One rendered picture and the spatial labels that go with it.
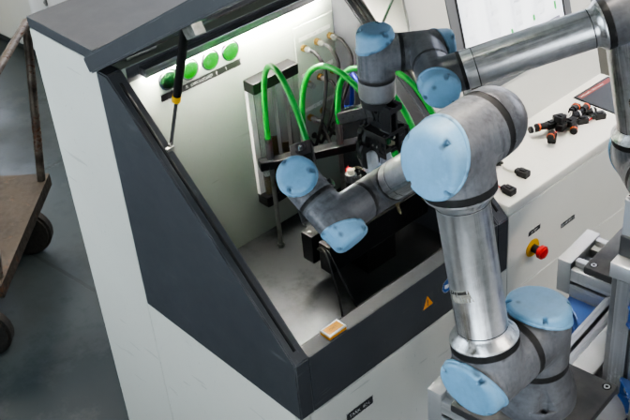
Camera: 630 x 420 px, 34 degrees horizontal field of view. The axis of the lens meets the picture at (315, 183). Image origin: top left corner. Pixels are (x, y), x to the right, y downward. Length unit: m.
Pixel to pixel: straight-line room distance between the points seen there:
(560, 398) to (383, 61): 0.71
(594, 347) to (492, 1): 0.97
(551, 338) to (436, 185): 0.42
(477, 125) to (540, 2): 1.37
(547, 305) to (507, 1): 1.15
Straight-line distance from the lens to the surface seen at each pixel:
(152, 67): 2.31
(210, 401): 2.66
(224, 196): 2.63
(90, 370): 3.73
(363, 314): 2.31
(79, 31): 2.40
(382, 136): 2.11
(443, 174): 1.53
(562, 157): 2.75
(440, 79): 1.91
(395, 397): 2.54
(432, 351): 2.57
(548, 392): 1.93
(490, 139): 1.57
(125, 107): 2.27
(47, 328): 3.95
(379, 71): 2.05
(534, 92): 2.92
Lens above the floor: 2.47
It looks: 34 degrees down
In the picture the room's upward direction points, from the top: 6 degrees counter-clockwise
